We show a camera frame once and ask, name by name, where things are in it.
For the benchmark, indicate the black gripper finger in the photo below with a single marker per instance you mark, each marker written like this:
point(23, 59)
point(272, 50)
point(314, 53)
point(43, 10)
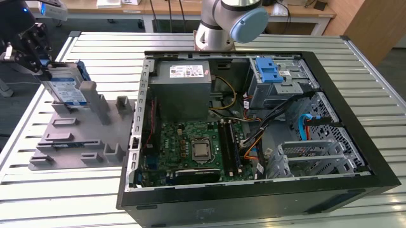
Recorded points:
point(12, 60)
point(39, 45)

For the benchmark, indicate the hard disk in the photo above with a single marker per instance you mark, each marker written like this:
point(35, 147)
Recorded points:
point(68, 90)

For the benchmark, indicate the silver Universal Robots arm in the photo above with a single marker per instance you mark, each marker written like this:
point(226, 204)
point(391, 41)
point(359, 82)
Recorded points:
point(215, 35)

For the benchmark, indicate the metal disk bay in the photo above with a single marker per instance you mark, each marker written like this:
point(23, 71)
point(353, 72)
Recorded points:
point(317, 158)

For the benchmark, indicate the grey table leg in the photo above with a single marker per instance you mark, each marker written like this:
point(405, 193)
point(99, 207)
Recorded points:
point(4, 89)

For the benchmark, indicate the small white box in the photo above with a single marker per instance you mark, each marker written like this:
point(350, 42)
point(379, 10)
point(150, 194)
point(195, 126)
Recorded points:
point(130, 2)

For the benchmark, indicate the grey parts rack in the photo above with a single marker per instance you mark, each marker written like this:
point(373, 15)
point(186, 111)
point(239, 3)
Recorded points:
point(82, 128)

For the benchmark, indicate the RAM stick on rack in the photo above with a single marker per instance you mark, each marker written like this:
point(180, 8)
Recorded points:
point(68, 144)

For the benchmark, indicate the grey power supply unit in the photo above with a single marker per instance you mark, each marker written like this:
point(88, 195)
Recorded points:
point(180, 99)

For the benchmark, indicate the green motherboard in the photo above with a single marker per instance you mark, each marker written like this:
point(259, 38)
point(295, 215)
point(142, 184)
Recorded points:
point(172, 142)

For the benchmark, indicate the CPU socket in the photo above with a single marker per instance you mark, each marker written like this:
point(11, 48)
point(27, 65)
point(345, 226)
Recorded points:
point(192, 149)

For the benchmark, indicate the silver CPU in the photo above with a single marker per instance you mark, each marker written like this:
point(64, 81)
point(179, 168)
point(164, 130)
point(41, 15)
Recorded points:
point(202, 149)

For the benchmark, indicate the black RAM slot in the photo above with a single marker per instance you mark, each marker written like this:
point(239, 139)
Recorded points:
point(224, 147)

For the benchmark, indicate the blue plastic drive latch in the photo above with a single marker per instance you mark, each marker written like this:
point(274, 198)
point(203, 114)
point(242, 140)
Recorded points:
point(267, 71)

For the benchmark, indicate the black graphics card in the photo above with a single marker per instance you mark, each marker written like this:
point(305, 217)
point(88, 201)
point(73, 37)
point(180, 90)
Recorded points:
point(196, 176)

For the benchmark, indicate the metal optical drive cage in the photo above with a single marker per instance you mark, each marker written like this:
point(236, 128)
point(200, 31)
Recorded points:
point(270, 95)

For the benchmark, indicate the installed RAM stick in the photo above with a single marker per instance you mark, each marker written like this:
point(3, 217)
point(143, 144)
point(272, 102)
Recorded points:
point(235, 152)

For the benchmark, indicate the black PC case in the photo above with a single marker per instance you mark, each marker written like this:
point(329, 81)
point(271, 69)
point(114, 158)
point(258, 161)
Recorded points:
point(222, 209)

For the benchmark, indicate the wooden cabinet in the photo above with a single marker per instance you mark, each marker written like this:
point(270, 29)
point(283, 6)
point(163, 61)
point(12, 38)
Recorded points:
point(374, 28)

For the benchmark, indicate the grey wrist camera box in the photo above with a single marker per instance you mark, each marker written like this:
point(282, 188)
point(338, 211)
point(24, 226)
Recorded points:
point(55, 10)

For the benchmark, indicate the wooden desk white frame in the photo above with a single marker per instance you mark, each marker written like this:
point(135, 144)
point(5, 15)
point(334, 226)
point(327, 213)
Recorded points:
point(95, 10)

